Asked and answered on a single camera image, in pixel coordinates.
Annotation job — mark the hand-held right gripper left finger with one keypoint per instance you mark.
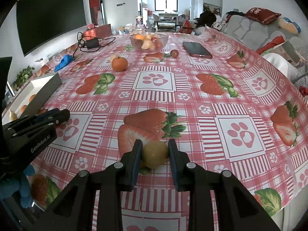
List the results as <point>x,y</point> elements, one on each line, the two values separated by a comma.
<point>136,163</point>

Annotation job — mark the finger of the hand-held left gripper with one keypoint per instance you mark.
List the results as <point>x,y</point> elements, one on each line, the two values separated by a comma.
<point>47,114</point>
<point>62,116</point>

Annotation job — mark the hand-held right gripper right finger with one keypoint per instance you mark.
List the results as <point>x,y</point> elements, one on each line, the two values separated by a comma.
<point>175,166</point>

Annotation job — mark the green kiwi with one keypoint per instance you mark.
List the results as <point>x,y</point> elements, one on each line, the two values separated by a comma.
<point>155,155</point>

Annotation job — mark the white tray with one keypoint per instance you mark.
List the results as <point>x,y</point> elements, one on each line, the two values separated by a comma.
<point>45,86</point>

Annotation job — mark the husked physalis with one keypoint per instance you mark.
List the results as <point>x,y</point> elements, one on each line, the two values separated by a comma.
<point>113,57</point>
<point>13,116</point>

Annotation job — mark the small red tomato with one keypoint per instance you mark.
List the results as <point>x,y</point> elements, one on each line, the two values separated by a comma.
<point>174,53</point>

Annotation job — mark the glass fruit bowl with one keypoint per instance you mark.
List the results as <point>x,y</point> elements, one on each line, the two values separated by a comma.
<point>149,42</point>

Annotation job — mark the person's left hand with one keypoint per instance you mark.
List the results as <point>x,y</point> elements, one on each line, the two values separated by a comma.
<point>25,187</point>

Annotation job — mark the green potted plant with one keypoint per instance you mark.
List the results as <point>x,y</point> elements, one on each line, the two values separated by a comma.
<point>22,77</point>

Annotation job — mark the crumpled blue glove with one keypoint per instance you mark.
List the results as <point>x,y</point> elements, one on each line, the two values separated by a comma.
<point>63,62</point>

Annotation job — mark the small red printed box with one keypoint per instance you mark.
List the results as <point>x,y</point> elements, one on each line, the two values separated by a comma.
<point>89,33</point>

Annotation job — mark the black television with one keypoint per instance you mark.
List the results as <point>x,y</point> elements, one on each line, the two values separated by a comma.
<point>50,19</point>

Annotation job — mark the dark red gift box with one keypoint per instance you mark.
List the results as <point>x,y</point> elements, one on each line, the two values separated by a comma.
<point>103,30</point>

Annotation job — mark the red case smartphone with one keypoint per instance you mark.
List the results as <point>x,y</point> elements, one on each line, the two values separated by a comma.
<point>197,50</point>

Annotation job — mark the printed paper cup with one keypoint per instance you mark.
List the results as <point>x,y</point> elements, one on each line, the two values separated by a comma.
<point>139,20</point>

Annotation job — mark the white dining table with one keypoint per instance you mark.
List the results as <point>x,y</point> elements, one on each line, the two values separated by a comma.
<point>168,16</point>

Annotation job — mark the white blanket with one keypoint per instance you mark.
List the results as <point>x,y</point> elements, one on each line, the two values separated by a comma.
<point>284,66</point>

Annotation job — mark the black bag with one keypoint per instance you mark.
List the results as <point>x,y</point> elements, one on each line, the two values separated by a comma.
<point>205,18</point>

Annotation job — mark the dark framed window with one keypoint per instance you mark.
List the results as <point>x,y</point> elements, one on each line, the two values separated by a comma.
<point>166,2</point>

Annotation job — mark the grey striped blanket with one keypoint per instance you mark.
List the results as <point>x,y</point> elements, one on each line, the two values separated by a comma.
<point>247,30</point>

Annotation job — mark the red cloth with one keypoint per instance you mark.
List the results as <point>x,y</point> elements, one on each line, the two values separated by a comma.
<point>272,44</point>

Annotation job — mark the red printed cushion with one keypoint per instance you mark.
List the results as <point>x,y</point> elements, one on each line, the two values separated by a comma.
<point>262,15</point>

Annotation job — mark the yellow blue plush toy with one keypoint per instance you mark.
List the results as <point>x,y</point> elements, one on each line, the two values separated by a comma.
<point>290,25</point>

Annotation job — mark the red wall banner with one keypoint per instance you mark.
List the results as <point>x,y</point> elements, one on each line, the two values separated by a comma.
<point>93,2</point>

